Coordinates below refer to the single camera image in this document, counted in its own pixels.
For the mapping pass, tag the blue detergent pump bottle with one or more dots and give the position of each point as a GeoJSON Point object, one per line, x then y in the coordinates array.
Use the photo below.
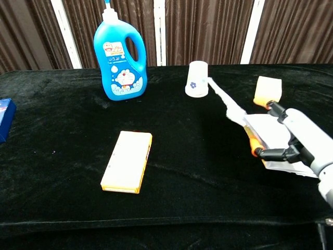
{"type": "Point", "coordinates": [122, 73]}

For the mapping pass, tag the black velvet tablecloth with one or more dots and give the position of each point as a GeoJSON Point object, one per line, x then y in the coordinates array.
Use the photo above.
{"type": "Point", "coordinates": [65, 125]}

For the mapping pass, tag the white cloth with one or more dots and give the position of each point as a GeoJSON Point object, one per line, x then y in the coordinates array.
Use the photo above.
{"type": "Point", "coordinates": [270, 130]}

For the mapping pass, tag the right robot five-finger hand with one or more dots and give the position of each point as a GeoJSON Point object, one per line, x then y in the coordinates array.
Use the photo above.
{"type": "Point", "coordinates": [309, 135]}

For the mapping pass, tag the blue rectangular box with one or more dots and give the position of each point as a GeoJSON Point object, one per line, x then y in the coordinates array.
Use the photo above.
{"type": "Point", "coordinates": [5, 118]}

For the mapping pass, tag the yellow sponge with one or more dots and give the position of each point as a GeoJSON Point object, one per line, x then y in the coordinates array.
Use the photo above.
{"type": "Point", "coordinates": [268, 87]}

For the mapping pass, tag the brown curtain panel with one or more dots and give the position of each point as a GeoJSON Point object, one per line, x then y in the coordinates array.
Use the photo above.
{"type": "Point", "coordinates": [205, 28]}
{"type": "Point", "coordinates": [86, 28]}
{"type": "Point", "coordinates": [28, 34]}
{"type": "Point", "coordinates": [294, 31]}

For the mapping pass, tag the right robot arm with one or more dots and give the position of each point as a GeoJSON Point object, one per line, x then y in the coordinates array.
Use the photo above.
{"type": "Point", "coordinates": [327, 187]}

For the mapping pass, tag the white screen frame post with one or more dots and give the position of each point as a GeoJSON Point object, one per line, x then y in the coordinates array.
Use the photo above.
{"type": "Point", "coordinates": [159, 32]}
{"type": "Point", "coordinates": [251, 31]}
{"type": "Point", "coordinates": [66, 34]}

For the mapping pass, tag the white paper cup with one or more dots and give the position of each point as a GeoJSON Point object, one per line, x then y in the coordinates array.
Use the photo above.
{"type": "Point", "coordinates": [197, 78]}

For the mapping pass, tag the yellow white flat box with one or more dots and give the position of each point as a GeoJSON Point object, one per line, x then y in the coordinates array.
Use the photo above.
{"type": "Point", "coordinates": [127, 161]}

